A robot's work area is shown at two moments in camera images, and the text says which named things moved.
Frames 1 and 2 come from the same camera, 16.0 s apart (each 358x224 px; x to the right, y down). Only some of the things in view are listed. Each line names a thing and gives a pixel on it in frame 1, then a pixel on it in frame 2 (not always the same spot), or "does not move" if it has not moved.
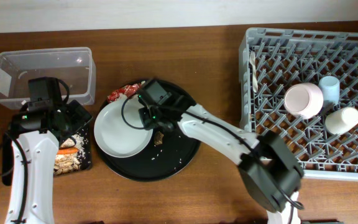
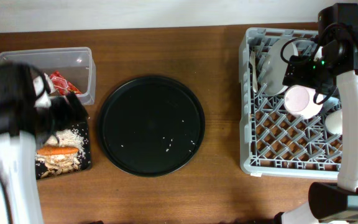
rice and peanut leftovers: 70,163 does not move
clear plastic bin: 12,71 does not move
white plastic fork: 252,55 does not move
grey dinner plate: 119,129 -> 275,68
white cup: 342,121 does not move
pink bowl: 304,101 does not move
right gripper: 148,122 -> 302,65
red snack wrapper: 128,91 -> 61,86
